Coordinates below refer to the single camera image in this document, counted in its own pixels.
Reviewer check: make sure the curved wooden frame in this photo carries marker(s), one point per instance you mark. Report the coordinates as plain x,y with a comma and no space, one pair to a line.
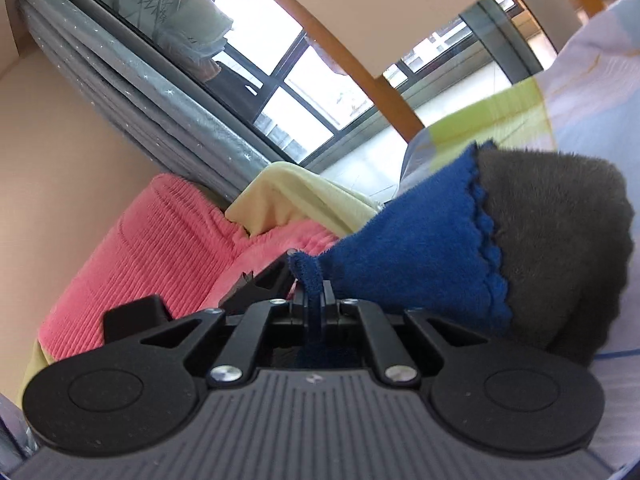
350,55

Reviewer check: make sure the drying rack with laundry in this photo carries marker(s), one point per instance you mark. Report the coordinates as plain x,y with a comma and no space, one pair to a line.
190,25

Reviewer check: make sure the blue and grey cleaning cloth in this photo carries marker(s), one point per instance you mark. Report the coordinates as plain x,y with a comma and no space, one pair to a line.
430,240

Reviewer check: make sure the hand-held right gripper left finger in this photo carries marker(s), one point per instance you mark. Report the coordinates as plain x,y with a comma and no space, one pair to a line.
299,305

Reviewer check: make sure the dark framed window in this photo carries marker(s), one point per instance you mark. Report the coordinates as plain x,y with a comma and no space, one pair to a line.
305,80

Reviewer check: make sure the patterned light bedsheet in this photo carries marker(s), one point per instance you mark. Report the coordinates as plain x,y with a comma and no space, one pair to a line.
575,80

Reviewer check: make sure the pink ribbed blanket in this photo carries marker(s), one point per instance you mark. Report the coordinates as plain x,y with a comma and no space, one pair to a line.
160,255

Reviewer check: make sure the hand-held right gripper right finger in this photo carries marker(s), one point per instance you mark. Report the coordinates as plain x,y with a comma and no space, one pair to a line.
327,305

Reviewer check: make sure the pale yellow cloth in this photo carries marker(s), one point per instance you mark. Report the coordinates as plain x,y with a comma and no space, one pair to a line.
295,195

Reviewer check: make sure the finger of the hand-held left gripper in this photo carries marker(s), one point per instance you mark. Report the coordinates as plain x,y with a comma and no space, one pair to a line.
265,280

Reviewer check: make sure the grey starred curtain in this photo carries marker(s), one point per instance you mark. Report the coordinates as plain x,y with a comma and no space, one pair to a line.
130,85

